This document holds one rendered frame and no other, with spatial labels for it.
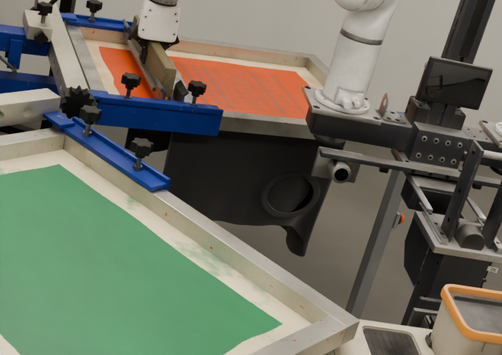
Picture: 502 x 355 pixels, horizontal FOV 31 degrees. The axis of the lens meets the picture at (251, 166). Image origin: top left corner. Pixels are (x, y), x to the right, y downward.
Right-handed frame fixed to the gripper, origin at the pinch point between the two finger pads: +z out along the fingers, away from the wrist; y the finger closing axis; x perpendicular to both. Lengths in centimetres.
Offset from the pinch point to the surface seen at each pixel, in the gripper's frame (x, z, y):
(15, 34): -3.6, -2.1, -35.3
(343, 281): 50, 101, 111
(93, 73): -11.2, 2.5, -16.6
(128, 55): 15.4, 6.2, -2.1
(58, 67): -21.4, -1.8, -26.8
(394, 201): -15, 30, 77
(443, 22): 200, 29, 213
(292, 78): 13.2, 5.9, 47.4
